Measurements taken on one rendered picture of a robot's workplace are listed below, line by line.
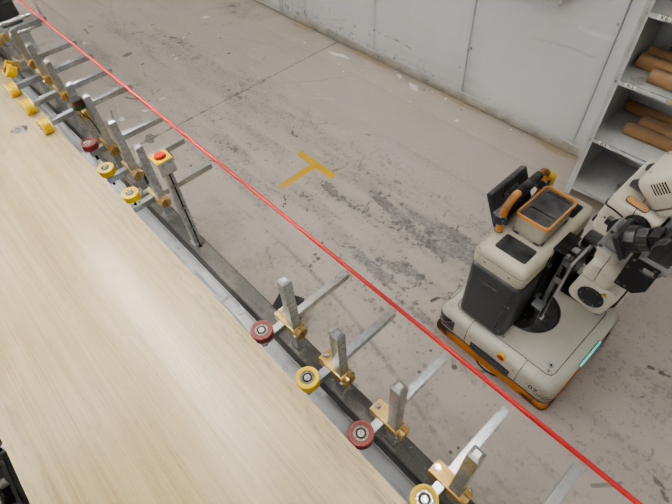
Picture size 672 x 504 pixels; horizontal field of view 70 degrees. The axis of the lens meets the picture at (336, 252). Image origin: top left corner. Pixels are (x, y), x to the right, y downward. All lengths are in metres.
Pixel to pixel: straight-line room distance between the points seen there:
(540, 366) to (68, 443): 1.92
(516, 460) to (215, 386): 1.49
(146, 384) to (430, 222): 2.12
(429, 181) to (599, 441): 1.91
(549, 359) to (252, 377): 1.43
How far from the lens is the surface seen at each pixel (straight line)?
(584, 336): 2.61
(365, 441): 1.54
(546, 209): 2.16
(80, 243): 2.27
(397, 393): 1.35
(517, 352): 2.46
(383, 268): 2.97
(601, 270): 2.05
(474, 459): 1.29
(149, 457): 1.66
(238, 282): 2.13
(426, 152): 3.76
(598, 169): 3.70
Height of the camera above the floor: 2.38
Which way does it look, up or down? 51 degrees down
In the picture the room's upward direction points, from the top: 5 degrees counter-clockwise
